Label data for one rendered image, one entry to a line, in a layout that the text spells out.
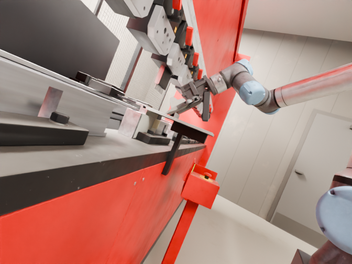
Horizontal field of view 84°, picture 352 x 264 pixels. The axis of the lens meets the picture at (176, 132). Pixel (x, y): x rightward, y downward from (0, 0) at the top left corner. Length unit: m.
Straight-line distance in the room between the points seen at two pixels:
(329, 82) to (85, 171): 0.69
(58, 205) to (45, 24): 0.84
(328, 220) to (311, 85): 0.42
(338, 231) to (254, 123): 3.74
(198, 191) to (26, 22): 0.99
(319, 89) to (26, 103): 0.74
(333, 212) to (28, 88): 0.56
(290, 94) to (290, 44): 3.94
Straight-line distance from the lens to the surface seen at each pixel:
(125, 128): 0.72
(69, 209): 0.35
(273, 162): 4.09
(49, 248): 0.38
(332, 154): 4.17
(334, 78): 0.75
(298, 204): 4.13
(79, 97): 0.44
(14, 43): 0.99
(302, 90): 0.77
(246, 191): 4.14
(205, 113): 0.77
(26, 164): 0.27
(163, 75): 0.81
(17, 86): 0.36
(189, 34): 0.78
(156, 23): 0.60
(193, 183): 1.00
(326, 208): 0.49
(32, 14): 1.01
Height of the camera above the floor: 0.98
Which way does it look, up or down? 2 degrees down
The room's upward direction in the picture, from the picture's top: 22 degrees clockwise
